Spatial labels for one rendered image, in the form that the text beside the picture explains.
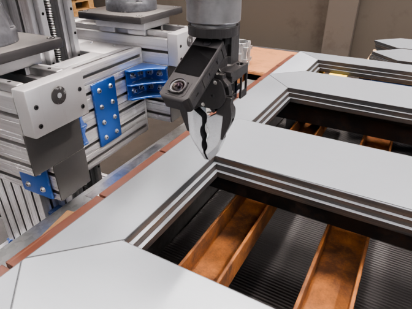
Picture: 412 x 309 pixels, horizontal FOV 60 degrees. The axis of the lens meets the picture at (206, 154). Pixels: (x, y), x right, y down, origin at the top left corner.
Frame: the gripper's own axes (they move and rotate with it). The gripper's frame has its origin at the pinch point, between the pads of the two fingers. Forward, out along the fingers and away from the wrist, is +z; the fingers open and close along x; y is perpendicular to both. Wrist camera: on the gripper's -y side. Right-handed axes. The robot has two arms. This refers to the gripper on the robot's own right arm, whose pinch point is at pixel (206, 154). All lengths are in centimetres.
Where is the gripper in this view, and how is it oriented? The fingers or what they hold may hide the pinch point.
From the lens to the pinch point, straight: 58.7
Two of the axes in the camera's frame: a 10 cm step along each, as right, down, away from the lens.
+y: 4.9, -4.4, 7.5
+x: -8.7, -2.5, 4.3
